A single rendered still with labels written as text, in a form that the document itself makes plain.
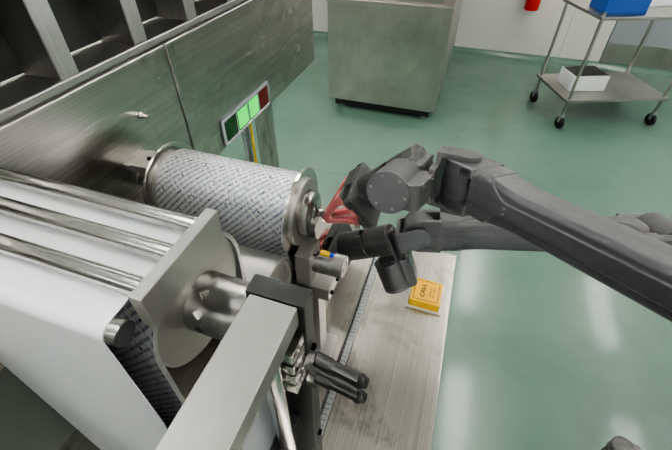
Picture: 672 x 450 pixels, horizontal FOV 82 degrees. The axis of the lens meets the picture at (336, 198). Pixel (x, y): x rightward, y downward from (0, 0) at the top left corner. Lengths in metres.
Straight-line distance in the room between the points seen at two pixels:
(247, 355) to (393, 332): 0.66
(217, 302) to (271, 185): 0.26
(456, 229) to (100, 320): 0.53
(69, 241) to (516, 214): 0.45
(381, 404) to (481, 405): 1.09
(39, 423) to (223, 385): 0.63
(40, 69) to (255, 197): 0.35
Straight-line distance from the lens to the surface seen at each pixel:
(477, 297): 2.19
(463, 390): 1.92
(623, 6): 3.66
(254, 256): 0.62
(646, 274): 0.43
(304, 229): 0.62
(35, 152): 0.68
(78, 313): 0.36
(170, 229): 0.39
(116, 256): 0.38
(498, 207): 0.49
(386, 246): 0.70
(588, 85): 3.95
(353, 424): 0.84
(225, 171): 0.66
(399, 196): 0.48
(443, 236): 0.69
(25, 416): 0.86
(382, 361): 0.89
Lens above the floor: 1.69
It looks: 40 degrees down
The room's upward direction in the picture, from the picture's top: straight up
